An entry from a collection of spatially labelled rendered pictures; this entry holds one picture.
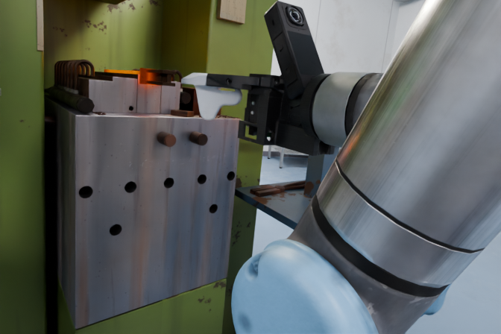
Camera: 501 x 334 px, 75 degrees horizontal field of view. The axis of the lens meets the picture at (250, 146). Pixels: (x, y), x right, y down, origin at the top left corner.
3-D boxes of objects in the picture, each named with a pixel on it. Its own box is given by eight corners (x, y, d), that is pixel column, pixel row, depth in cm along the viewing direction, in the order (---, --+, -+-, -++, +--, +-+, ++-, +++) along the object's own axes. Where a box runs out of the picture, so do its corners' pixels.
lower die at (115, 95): (179, 114, 78) (180, 78, 77) (88, 111, 66) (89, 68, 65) (124, 100, 111) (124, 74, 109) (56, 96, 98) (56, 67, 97)
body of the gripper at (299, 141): (232, 136, 42) (301, 157, 32) (238, 68, 40) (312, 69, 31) (276, 136, 46) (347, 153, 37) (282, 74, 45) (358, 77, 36)
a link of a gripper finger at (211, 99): (168, 116, 42) (236, 125, 40) (171, 70, 41) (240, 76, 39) (180, 115, 45) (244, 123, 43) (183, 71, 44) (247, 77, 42)
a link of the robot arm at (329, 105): (351, 68, 28) (399, 77, 33) (310, 67, 31) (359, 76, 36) (338, 153, 29) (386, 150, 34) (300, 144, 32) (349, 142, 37)
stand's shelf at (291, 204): (400, 211, 96) (402, 204, 96) (303, 235, 73) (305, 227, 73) (324, 182, 120) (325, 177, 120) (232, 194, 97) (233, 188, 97)
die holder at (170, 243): (227, 277, 90) (241, 118, 83) (74, 329, 67) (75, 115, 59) (150, 209, 133) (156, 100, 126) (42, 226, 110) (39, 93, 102)
